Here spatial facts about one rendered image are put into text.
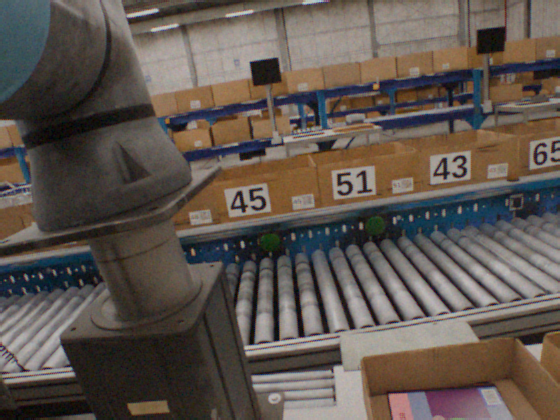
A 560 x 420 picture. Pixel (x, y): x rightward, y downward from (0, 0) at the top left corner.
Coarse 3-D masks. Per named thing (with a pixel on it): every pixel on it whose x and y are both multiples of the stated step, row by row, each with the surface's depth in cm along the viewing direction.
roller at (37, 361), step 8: (96, 288) 129; (104, 288) 131; (88, 296) 124; (96, 296) 125; (80, 304) 119; (88, 304) 120; (80, 312) 115; (72, 320) 110; (64, 328) 106; (56, 336) 102; (48, 344) 98; (56, 344) 99; (40, 352) 94; (48, 352) 96; (32, 360) 91; (40, 360) 92; (32, 368) 89; (40, 368) 91
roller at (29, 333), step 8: (72, 288) 133; (64, 296) 127; (72, 296) 130; (56, 304) 122; (64, 304) 125; (48, 312) 117; (56, 312) 119; (40, 320) 113; (48, 320) 115; (32, 328) 108; (40, 328) 110; (24, 336) 104; (32, 336) 106; (16, 344) 101; (24, 344) 102; (16, 352) 99; (0, 360) 94; (0, 368) 92
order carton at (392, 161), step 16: (384, 144) 156; (400, 144) 148; (320, 160) 157; (336, 160) 158; (352, 160) 129; (368, 160) 129; (384, 160) 129; (400, 160) 129; (416, 160) 129; (320, 176) 130; (384, 176) 131; (400, 176) 131; (416, 176) 131; (320, 192) 132; (384, 192) 133; (400, 192) 133; (416, 192) 133
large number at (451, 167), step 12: (432, 156) 129; (444, 156) 129; (456, 156) 129; (468, 156) 129; (432, 168) 130; (444, 168) 130; (456, 168) 130; (468, 168) 130; (432, 180) 132; (444, 180) 132; (456, 180) 132
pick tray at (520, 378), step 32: (416, 352) 61; (448, 352) 61; (480, 352) 60; (512, 352) 60; (384, 384) 63; (416, 384) 63; (448, 384) 63; (512, 384) 60; (544, 384) 51; (384, 416) 59; (544, 416) 52
